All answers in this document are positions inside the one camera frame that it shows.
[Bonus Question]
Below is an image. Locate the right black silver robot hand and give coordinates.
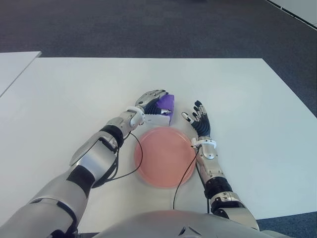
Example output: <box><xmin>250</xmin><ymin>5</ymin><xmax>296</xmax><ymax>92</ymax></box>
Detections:
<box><xmin>181</xmin><ymin>100</ymin><xmax>212</xmax><ymax>137</ymax></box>

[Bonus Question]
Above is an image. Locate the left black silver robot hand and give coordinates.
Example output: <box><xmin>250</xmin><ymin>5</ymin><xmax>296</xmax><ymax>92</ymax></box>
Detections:
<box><xmin>135</xmin><ymin>89</ymin><xmax>174</xmax><ymax>116</ymax></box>

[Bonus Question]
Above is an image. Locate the purple white tissue pack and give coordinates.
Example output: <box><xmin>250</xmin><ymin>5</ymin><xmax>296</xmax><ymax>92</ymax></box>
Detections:
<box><xmin>143</xmin><ymin>93</ymin><xmax>176</xmax><ymax>127</ymax></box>

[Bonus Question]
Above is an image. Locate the pink round plate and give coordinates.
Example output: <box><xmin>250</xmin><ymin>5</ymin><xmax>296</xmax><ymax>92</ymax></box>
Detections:
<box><xmin>134</xmin><ymin>127</ymin><xmax>196</xmax><ymax>189</ymax></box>

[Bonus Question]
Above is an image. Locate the silver robot torso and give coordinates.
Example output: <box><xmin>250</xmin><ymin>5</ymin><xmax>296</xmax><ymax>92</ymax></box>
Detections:
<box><xmin>98</xmin><ymin>210</ymin><xmax>283</xmax><ymax>238</ymax></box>

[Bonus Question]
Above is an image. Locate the white side table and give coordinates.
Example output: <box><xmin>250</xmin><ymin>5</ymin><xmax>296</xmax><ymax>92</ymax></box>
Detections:
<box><xmin>0</xmin><ymin>51</ymin><xmax>42</xmax><ymax>97</ymax></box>

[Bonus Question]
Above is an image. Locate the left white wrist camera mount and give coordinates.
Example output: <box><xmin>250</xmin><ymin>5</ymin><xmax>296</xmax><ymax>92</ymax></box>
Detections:
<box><xmin>127</xmin><ymin>106</ymin><xmax>146</xmax><ymax>126</ymax></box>

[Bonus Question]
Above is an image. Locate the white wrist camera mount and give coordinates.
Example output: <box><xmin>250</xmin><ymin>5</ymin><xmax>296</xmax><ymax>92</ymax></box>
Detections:
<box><xmin>127</xmin><ymin>106</ymin><xmax>146</xmax><ymax>126</ymax></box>
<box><xmin>191</xmin><ymin>138</ymin><xmax>218</xmax><ymax>149</ymax></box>

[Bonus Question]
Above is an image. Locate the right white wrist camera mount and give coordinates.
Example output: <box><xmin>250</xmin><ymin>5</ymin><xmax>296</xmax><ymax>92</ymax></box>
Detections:
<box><xmin>191</xmin><ymin>138</ymin><xmax>218</xmax><ymax>149</ymax></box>

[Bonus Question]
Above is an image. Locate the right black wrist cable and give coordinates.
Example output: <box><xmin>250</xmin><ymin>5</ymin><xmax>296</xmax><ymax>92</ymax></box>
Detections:
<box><xmin>172</xmin><ymin>146</ymin><xmax>211</xmax><ymax>214</ymax></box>

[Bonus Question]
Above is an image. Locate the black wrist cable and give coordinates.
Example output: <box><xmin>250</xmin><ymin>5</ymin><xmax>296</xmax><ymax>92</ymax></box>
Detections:
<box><xmin>91</xmin><ymin>131</ymin><xmax>144</xmax><ymax>189</ymax></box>
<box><xmin>172</xmin><ymin>146</ymin><xmax>211</xmax><ymax>214</ymax></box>

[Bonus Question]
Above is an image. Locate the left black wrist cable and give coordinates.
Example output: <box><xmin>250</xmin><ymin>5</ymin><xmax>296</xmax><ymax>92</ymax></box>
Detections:
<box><xmin>91</xmin><ymin>131</ymin><xmax>144</xmax><ymax>189</ymax></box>

